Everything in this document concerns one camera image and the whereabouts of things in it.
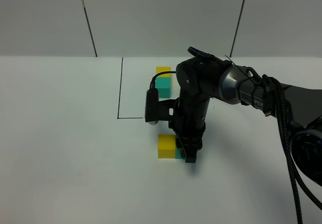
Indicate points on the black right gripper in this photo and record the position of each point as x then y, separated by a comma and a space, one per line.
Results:
189, 125

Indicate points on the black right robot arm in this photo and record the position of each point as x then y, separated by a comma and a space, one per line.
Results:
205, 76

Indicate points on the teal template cube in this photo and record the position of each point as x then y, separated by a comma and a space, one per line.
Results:
164, 87

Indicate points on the yellow template cube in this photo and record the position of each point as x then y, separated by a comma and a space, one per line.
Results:
160, 69

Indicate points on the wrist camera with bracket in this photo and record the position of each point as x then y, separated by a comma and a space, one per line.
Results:
156, 110

